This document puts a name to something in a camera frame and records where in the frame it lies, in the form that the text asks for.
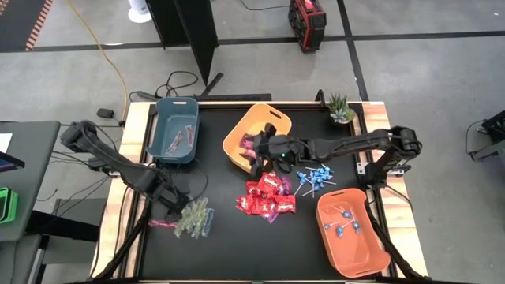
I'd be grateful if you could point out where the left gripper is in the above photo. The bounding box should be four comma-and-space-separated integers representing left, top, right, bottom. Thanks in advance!
151, 173, 191, 222

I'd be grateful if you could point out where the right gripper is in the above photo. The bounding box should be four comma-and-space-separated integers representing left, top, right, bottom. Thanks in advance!
249, 122, 308, 174

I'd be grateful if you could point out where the pink twisted candy stick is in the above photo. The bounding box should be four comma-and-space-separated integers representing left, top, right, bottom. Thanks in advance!
148, 219, 178, 229

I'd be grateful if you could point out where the blue twisted candy stick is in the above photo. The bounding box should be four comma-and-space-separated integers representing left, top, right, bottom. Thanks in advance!
200, 207, 216, 237

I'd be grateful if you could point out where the yellow plastic bin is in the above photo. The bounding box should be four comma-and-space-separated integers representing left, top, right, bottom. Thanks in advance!
222, 102, 293, 174

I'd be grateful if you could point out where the small potted succulent plant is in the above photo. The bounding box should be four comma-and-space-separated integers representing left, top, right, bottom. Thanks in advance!
327, 92, 357, 125

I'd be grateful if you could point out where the blue plastic bin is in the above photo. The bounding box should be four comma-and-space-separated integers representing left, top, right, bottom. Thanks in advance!
145, 96, 200, 165

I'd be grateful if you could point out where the black stand base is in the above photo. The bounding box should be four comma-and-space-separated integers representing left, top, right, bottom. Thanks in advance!
24, 210, 101, 243

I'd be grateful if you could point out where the black divider panel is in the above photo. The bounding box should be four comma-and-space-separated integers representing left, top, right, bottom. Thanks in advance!
144, 0, 273, 103

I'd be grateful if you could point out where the red and black toolbox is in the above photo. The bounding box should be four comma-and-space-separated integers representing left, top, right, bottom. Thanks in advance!
287, 0, 328, 54

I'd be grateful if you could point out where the orange plastic bin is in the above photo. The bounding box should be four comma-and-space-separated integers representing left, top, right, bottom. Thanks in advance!
315, 187, 391, 278

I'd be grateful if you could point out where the gray desk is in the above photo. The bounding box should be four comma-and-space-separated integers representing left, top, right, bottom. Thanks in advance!
0, 121, 62, 243

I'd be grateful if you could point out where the gray cabinet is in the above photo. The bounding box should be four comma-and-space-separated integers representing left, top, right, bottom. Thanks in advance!
0, 234, 51, 284

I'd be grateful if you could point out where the green case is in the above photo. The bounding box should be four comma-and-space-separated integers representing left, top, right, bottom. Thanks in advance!
0, 186, 20, 226

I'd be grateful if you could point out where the tablet with blue screen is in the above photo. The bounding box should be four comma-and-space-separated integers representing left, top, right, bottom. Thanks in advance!
0, 151, 26, 174

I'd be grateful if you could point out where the white tower fan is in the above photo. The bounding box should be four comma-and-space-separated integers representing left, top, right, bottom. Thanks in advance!
126, 0, 153, 24

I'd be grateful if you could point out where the black machine base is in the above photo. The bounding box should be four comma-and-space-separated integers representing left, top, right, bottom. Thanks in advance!
471, 109, 505, 162

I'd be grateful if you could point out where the black mat with orange stripes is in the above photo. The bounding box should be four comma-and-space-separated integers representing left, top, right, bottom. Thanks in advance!
0, 0, 54, 53

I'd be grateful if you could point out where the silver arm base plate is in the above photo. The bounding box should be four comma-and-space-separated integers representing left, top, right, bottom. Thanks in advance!
356, 160, 406, 178

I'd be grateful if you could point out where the black coiled floor cable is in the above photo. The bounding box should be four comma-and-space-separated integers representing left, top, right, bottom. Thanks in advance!
128, 69, 200, 103

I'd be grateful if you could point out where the yellow cable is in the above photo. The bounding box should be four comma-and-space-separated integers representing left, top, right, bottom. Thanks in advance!
65, 0, 130, 121

